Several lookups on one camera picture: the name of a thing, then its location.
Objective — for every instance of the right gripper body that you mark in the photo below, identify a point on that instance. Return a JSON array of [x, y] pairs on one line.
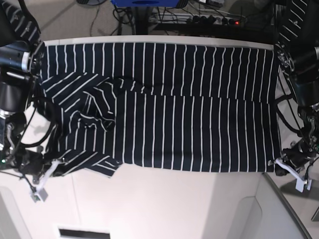
[[36, 171]]

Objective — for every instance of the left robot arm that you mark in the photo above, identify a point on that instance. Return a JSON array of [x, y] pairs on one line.
[[296, 51]]

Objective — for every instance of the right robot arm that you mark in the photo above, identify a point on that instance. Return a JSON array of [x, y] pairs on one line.
[[21, 55]]

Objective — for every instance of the red lit power strip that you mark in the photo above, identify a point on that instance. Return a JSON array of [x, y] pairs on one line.
[[181, 18]]

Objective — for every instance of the grey partition panel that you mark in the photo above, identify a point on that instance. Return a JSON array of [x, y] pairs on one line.
[[250, 206]]

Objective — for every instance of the white slotted box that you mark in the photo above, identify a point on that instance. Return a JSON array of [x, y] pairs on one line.
[[77, 232]]

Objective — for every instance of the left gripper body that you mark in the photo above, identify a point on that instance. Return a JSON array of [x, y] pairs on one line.
[[297, 161]]

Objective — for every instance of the navy white striped t-shirt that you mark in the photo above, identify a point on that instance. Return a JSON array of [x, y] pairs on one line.
[[167, 106]]

